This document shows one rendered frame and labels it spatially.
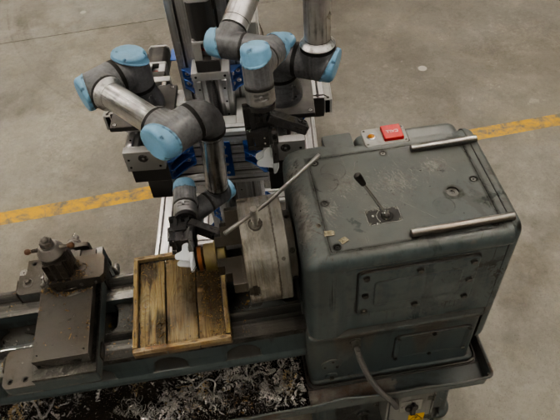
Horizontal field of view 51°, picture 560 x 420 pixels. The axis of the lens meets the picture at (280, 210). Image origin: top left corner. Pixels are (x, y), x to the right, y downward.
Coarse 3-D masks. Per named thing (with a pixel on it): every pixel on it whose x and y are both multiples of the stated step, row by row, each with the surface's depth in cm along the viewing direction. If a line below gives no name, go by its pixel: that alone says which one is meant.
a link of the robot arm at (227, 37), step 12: (240, 0) 156; (252, 0) 158; (228, 12) 156; (240, 12) 156; (252, 12) 159; (228, 24) 154; (240, 24) 155; (204, 36) 155; (216, 36) 154; (228, 36) 153; (240, 36) 152; (204, 48) 156; (216, 48) 154; (228, 48) 153
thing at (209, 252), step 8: (200, 248) 175; (208, 248) 174; (216, 248) 175; (224, 248) 175; (200, 256) 173; (208, 256) 173; (216, 256) 172; (224, 256) 174; (200, 264) 173; (208, 264) 173; (216, 264) 173
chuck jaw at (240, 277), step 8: (240, 256) 174; (224, 264) 172; (232, 264) 172; (240, 264) 171; (224, 272) 174; (232, 272) 169; (240, 272) 169; (232, 280) 172; (240, 280) 167; (240, 288) 168; (248, 288) 168; (256, 288) 166
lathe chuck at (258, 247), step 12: (240, 204) 170; (252, 204) 169; (240, 216) 166; (264, 216) 165; (240, 228) 163; (264, 228) 163; (252, 240) 162; (264, 240) 162; (252, 252) 162; (264, 252) 162; (276, 252) 162; (252, 264) 162; (264, 264) 162; (276, 264) 163; (252, 276) 163; (264, 276) 163; (276, 276) 164; (264, 288) 166; (276, 288) 167; (252, 300) 170; (264, 300) 172
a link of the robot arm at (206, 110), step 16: (208, 112) 170; (208, 128) 171; (224, 128) 179; (208, 144) 181; (208, 160) 187; (224, 160) 191; (208, 176) 194; (224, 176) 195; (208, 192) 202; (224, 192) 201
